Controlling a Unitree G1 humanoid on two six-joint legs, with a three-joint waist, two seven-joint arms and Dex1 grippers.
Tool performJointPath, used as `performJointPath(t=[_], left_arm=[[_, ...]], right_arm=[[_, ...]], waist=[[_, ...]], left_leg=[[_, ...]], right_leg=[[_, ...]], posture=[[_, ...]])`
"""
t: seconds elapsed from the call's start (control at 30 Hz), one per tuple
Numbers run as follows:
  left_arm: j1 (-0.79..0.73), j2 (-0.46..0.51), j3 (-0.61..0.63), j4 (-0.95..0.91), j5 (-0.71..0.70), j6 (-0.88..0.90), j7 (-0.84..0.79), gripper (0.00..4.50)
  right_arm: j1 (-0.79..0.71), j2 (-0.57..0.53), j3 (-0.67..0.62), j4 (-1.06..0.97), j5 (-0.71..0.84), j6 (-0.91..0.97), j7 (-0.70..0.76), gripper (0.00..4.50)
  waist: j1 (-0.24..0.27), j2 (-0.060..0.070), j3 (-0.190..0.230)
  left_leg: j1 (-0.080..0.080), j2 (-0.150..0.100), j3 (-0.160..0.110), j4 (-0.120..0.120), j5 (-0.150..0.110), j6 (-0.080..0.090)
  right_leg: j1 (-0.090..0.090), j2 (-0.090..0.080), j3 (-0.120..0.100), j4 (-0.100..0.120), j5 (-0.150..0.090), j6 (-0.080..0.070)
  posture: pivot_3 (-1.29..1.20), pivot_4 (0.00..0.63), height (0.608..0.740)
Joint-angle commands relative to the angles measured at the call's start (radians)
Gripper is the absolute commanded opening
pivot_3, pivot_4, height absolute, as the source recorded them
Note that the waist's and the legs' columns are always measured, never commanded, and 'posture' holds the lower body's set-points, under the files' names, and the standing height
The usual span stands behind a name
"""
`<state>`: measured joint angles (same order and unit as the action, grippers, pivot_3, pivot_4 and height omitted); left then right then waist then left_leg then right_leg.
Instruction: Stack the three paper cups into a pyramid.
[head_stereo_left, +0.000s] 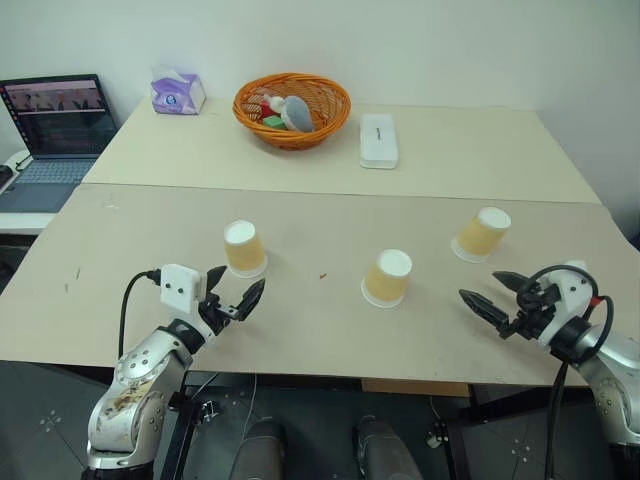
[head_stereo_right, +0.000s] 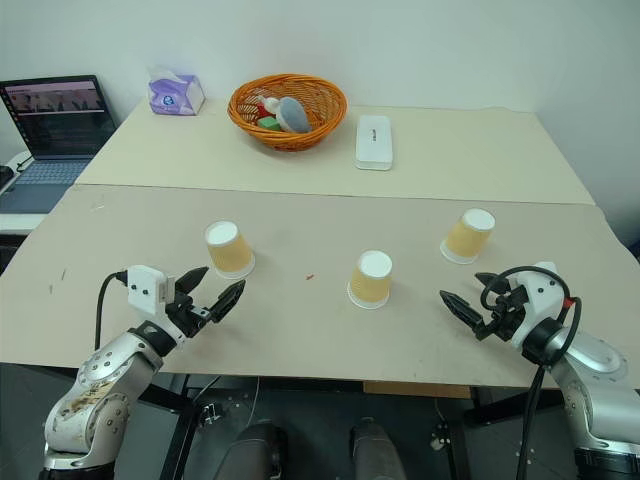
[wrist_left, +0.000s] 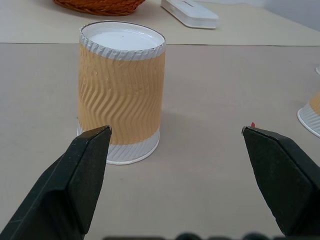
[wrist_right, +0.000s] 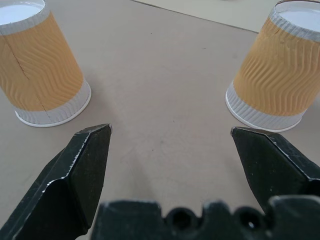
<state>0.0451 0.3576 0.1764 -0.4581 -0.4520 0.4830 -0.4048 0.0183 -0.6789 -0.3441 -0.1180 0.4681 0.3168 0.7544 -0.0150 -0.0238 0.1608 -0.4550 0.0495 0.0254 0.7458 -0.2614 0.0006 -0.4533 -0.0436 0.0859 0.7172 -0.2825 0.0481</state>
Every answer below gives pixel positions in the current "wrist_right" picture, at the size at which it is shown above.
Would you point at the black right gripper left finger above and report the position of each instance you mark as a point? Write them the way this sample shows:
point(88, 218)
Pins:
point(75, 180)

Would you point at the orange ribbed paper cup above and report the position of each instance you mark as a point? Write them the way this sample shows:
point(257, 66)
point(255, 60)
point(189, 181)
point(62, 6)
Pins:
point(275, 75)
point(41, 72)

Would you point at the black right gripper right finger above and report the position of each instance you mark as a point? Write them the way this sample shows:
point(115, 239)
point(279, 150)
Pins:
point(275, 165)

